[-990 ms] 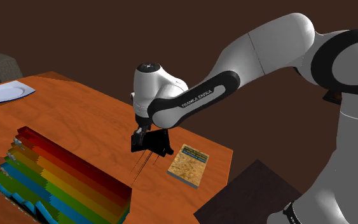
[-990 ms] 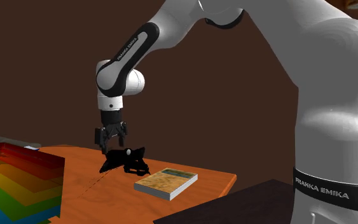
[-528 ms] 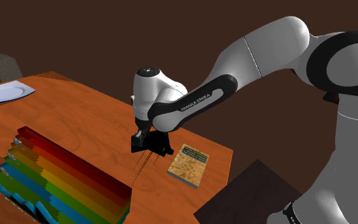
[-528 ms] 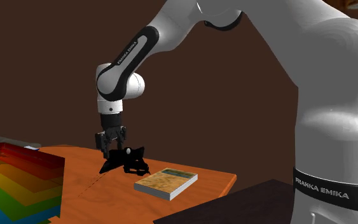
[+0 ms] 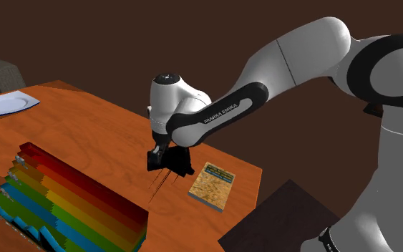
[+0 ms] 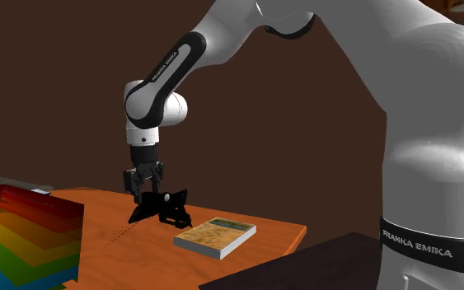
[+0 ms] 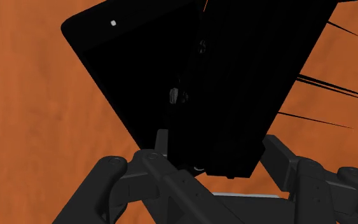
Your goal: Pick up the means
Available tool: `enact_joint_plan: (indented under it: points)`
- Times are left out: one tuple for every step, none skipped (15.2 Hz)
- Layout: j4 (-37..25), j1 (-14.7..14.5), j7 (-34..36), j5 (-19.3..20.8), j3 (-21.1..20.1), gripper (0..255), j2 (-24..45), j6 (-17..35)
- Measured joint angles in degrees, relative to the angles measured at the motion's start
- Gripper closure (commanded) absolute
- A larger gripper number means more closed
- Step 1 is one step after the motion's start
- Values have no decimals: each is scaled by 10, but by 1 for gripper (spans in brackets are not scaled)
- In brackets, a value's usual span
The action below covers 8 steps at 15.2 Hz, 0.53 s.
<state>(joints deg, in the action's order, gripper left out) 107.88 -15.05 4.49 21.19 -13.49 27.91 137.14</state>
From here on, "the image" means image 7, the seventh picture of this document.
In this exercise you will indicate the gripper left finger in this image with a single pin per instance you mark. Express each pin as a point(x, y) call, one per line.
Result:
point(154, 186)

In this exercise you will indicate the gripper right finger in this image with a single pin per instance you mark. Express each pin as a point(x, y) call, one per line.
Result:
point(312, 189)

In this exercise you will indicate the black flat rectangular box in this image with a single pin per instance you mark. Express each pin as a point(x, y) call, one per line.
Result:
point(247, 86)

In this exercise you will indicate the black tablet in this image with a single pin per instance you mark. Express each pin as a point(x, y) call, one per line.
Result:
point(126, 77)

